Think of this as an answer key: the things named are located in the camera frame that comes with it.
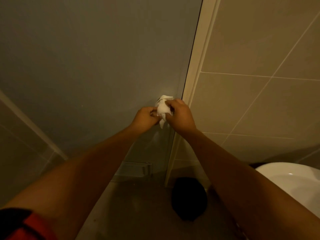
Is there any cream door frame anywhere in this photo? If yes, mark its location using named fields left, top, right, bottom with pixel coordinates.
left=164, top=0, right=222, bottom=188

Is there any white toilet bowl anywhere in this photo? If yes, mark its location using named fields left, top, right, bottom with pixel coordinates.
left=255, top=162, right=320, bottom=219

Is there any person's left forearm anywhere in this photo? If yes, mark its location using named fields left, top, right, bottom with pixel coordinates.
left=2, top=125, right=148, bottom=240

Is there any metal door vent plate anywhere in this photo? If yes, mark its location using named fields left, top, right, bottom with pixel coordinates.
left=114, top=161, right=153, bottom=183

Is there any white tissue paper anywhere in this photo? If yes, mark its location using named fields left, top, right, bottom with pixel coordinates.
left=155, top=95, right=175, bottom=129

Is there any grey door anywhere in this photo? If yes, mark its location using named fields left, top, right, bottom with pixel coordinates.
left=0, top=0, right=203, bottom=183

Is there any black waste bin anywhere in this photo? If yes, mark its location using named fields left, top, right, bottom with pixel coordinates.
left=171, top=177, right=208, bottom=222

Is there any person's right forearm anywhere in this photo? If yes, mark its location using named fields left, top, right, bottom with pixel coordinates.
left=179, top=128, right=320, bottom=240

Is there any person's right hand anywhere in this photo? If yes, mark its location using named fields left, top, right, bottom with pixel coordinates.
left=165, top=98, right=198, bottom=134

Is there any red and black sleeve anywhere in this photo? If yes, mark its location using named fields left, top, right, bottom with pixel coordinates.
left=0, top=208, right=58, bottom=240

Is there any person's left hand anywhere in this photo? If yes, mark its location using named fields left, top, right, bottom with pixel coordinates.
left=131, top=106, right=162, bottom=131

